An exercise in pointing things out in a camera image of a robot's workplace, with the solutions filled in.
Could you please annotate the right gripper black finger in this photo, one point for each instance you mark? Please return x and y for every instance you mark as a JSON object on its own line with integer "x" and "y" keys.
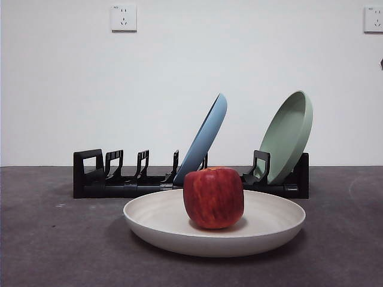
{"x": 381, "y": 64}

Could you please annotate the red apple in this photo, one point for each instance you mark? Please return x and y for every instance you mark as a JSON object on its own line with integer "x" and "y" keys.
{"x": 212, "y": 200}

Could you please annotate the pale cream yellow plate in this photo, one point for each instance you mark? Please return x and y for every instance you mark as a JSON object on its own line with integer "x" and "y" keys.
{"x": 155, "y": 227}

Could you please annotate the green plate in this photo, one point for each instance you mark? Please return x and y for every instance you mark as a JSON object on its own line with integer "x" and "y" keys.
{"x": 284, "y": 140}

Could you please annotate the blue plate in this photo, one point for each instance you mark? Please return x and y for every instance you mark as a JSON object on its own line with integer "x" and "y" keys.
{"x": 200, "y": 140}

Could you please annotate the black plate rack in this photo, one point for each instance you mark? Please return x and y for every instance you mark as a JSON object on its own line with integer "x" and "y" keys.
{"x": 98, "y": 191}

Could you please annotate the white wall socket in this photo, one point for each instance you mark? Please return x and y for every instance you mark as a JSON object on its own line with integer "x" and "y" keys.
{"x": 124, "y": 18}
{"x": 374, "y": 19}

